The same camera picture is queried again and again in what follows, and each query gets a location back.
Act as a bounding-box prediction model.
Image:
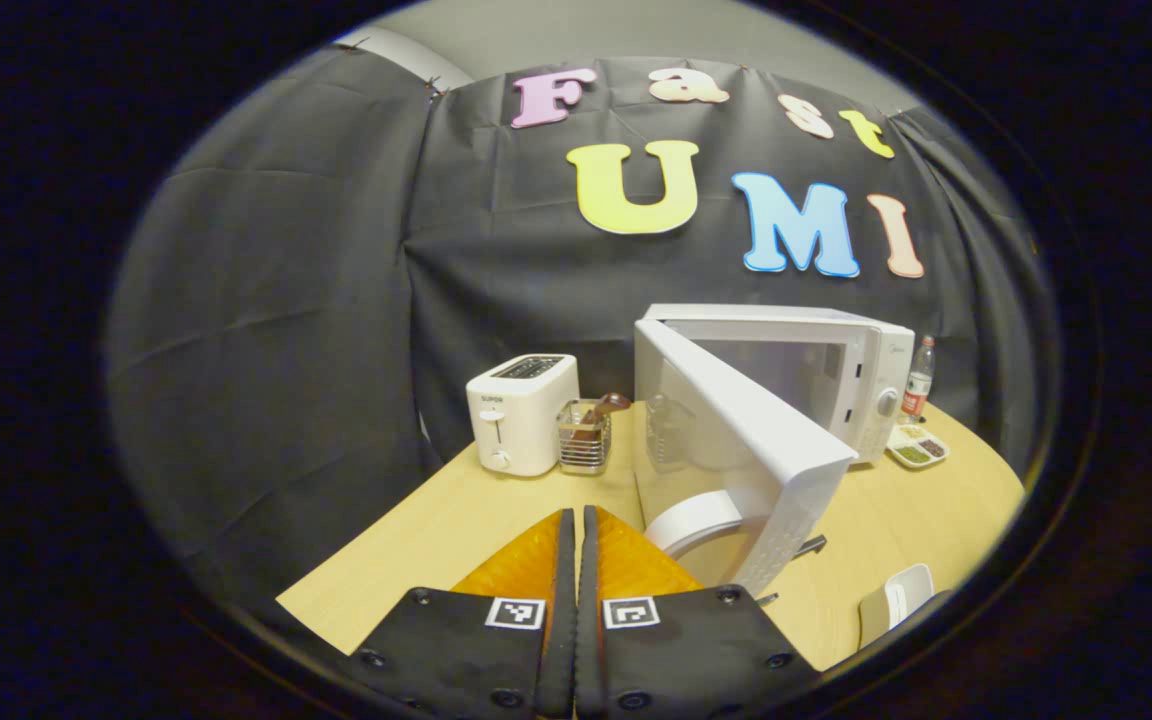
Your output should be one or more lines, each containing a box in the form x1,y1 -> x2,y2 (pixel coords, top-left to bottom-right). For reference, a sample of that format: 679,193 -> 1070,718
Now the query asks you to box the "white microwave oven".
633,303 -> 917,606

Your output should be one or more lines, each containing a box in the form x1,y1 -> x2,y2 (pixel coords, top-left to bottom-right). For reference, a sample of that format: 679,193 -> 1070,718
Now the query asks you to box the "black backdrop cloth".
104,45 -> 1057,641

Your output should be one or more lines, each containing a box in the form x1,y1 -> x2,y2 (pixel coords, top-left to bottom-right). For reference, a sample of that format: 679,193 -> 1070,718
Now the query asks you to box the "white toaster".
465,353 -> 581,478

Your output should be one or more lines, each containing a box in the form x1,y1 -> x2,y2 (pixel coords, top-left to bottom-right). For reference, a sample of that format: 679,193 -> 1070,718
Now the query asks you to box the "clear bottle with red label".
901,335 -> 937,421

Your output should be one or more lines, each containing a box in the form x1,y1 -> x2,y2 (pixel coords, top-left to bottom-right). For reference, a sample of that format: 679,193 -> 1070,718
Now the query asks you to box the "small white ribbed tray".
858,563 -> 937,649

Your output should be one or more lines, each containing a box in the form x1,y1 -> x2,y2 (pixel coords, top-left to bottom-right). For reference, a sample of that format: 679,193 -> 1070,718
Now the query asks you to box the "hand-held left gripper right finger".
578,505 -> 822,720

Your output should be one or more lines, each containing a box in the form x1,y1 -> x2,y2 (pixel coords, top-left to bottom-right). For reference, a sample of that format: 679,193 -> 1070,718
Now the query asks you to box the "metal wire basket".
556,392 -> 632,476

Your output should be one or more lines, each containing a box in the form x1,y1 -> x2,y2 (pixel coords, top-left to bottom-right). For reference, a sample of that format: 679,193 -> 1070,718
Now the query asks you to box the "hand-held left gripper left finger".
351,508 -> 577,720

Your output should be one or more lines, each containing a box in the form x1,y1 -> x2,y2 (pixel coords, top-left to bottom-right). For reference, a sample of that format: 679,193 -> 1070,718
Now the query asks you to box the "white divided dish with grains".
884,423 -> 951,470

